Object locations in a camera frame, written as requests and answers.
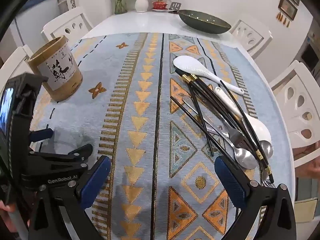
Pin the white refrigerator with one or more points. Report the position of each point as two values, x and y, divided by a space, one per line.
32 30

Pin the red lidded teacup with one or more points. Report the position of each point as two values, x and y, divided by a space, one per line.
160 5

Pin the patterned blue table mat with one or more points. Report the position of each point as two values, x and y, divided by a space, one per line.
140 155

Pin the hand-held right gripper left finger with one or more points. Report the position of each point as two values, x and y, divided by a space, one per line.
96 182

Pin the pile of black chopsticks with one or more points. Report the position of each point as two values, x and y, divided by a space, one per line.
187 78

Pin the metal spoon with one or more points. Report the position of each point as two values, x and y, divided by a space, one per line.
266 148
246 158

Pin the white dotted rice paddle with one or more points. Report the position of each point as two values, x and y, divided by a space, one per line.
258 130
187 65

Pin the bamboo utensil holder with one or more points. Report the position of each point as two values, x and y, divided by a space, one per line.
72 80

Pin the grey phone stand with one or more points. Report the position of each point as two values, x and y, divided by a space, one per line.
175 7

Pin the white vase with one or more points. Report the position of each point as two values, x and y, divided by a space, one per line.
141 3

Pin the dark green bowl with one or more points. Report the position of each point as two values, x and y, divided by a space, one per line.
203 21

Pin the metal fork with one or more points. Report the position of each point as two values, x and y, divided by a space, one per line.
236 136
268 180

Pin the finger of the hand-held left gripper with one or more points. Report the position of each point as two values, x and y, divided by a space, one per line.
80 152
41 133

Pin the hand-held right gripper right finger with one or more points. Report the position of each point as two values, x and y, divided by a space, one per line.
231 182

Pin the orange hanging ornaments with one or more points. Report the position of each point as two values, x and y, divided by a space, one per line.
282 18

